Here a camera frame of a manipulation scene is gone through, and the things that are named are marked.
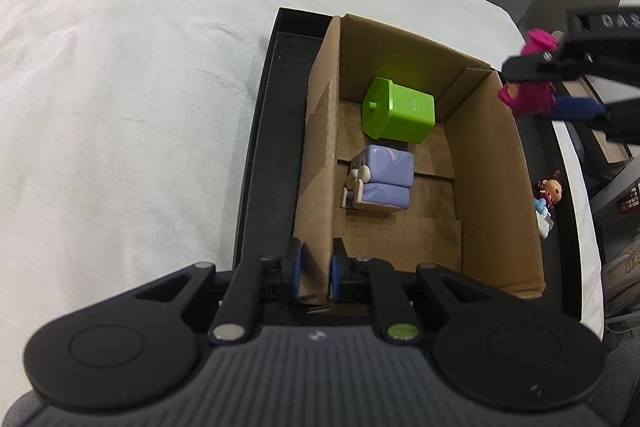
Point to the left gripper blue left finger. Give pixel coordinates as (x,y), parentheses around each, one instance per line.
(292,267)

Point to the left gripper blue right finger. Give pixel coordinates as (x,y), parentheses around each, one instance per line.
(339,269)

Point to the white bed cover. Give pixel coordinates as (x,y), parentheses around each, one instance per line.
(124,130)

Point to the green toy bin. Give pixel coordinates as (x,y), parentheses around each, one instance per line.
(390,111)

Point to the pink hooded figurine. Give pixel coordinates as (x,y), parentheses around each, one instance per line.
(531,98)

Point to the brown haired doll figurine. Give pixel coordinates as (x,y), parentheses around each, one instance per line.
(550,190)

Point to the purple bed toy figure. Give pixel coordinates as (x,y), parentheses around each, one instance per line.
(379,179)

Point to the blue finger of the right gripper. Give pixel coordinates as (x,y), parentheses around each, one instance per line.
(559,65)
(567,108)

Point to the blue red crab figurine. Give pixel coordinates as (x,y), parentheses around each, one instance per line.
(540,205)

